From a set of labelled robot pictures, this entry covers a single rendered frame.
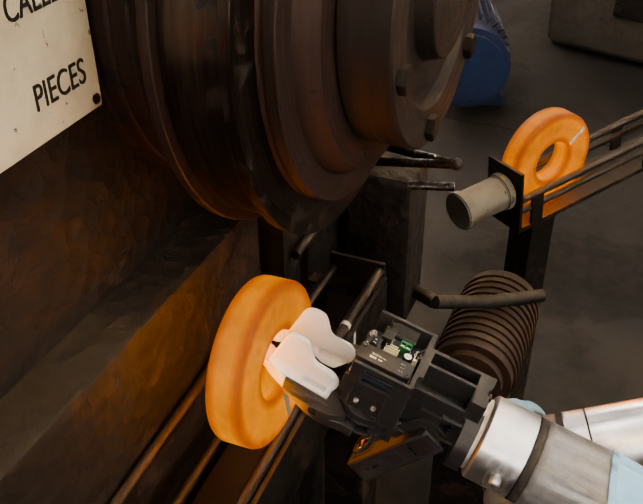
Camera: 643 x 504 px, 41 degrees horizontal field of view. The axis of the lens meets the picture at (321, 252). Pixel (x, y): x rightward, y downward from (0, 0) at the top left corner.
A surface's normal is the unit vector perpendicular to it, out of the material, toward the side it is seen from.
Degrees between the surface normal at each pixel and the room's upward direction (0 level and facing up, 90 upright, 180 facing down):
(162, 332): 90
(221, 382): 63
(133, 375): 90
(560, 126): 90
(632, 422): 27
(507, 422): 23
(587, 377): 0
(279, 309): 87
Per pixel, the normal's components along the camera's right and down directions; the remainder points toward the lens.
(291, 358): -0.44, 0.51
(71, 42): 0.92, 0.22
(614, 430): -0.32, -0.54
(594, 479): 0.01, -0.40
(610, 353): -0.01, -0.82
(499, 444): -0.11, -0.16
